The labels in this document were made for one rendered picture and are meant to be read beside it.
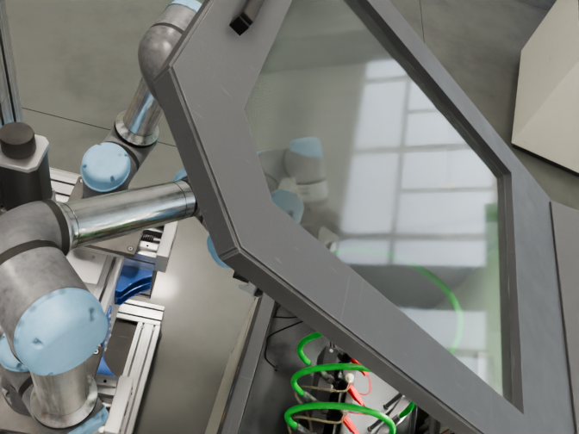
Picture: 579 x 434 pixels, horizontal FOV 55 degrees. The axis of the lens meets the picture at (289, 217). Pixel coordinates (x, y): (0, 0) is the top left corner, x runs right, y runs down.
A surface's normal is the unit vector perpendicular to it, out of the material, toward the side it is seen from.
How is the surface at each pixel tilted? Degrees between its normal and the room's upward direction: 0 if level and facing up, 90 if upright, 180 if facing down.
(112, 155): 7
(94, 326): 83
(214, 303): 0
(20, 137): 0
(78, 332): 83
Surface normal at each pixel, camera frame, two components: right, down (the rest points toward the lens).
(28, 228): 0.49, -0.76
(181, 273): 0.25, -0.59
